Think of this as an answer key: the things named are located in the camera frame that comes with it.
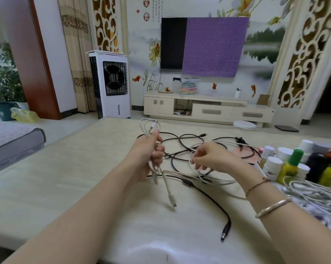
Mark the black bottle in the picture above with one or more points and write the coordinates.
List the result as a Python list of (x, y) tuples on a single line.
[(316, 166)]

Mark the white air cooler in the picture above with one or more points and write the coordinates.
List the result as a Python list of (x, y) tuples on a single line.
[(110, 85)]

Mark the white pen cup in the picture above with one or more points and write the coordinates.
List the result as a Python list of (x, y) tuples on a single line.
[(237, 92)]

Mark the green potted plant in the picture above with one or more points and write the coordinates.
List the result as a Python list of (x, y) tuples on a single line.
[(8, 76)]

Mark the brown cardboard box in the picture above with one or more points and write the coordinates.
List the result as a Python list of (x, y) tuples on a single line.
[(263, 99)]

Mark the beige patterned curtain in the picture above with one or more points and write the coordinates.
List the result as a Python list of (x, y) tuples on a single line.
[(77, 54)]

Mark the silver bangle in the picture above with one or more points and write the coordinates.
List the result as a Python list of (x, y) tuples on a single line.
[(272, 207)]

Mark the grey mattress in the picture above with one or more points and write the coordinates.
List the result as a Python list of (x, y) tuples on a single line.
[(11, 145)]

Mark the person's right fingers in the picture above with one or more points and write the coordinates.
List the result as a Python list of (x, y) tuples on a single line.
[(199, 158)]

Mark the black floor scale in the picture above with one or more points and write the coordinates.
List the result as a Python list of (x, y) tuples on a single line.
[(286, 128)]

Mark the stack of colourful cloths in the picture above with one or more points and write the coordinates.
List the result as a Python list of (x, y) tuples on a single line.
[(188, 87)]

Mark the red-brown wooden door frame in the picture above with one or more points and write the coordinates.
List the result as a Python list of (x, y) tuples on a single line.
[(33, 57)]

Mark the person's left forearm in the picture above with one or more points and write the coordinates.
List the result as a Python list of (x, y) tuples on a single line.
[(71, 217)]

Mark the small white jar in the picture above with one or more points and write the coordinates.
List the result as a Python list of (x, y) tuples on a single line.
[(305, 145), (303, 170), (267, 151), (284, 153)]

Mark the purple cloth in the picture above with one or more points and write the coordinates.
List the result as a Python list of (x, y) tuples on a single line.
[(213, 46)]

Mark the white jar with printed label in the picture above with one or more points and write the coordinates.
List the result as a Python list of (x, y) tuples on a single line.
[(272, 168)]

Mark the person's right hand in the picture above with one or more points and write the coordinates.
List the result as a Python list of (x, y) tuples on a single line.
[(226, 162)]

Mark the yellow plastic bag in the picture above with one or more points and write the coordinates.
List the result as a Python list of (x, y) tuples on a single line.
[(24, 114)]

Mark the white round robot vacuum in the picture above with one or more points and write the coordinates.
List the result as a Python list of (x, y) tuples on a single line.
[(244, 125)]

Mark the person's left hand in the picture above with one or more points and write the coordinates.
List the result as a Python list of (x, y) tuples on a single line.
[(143, 159)]

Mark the person's right forearm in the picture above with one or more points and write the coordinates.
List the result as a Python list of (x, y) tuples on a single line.
[(297, 228)]

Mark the person's left thumb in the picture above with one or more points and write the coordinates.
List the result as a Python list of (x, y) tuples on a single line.
[(153, 137)]

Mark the black wall television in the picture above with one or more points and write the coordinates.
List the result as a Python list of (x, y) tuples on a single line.
[(173, 43)]

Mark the cream television cabinet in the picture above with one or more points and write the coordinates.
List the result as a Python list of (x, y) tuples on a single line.
[(209, 108)]

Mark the pink round disc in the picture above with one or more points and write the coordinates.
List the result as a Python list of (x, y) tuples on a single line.
[(246, 154)]

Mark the black power plug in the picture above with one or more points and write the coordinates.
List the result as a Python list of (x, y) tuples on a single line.
[(240, 140)]

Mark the white carved lattice panel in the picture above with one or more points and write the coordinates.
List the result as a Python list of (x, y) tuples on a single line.
[(305, 52), (106, 24)]

